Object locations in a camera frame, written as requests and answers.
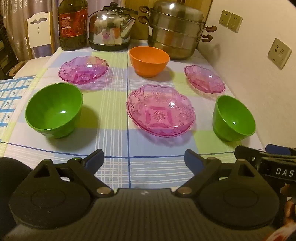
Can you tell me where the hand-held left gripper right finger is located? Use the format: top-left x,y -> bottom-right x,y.
174,149 -> 262,198

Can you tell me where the dark shelf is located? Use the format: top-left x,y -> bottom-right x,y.
0,14 -> 19,79

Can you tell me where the checked tablecloth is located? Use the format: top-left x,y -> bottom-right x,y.
0,43 -> 264,189

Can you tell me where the orange plastic bowl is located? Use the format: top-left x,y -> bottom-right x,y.
129,46 -> 170,78

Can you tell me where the beige wall socket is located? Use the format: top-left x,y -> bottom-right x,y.
228,13 -> 243,33
268,38 -> 292,69
218,10 -> 232,27

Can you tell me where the pink glass plate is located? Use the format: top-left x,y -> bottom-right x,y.
184,65 -> 226,94
126,84 -> 196,138
58,56 -> 109,84

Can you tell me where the blue grid cloth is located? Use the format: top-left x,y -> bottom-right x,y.
0,76 -> 36,139

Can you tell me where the person's right hand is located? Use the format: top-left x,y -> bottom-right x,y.
280,184 -> 296,232

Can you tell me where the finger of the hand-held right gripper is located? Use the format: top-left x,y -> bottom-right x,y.
234,146 -> 266,168
265,144 -> 296,156

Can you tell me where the green plastic bowl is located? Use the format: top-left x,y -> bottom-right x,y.
25,83 -> 84,139
212,95 -> 256,142

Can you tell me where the cooking oil bottle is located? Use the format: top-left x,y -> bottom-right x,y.
57,0 -> 89,51

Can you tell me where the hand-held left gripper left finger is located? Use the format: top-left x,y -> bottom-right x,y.
30,149 -> 114,198

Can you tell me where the stainless steel kettle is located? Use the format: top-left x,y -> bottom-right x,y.
88,2 -> 139,51

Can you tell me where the stainless steel steamer pot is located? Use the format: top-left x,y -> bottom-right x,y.
139,0 -> 218,61

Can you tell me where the white chair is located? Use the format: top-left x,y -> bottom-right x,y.
25,11 -> 55,58

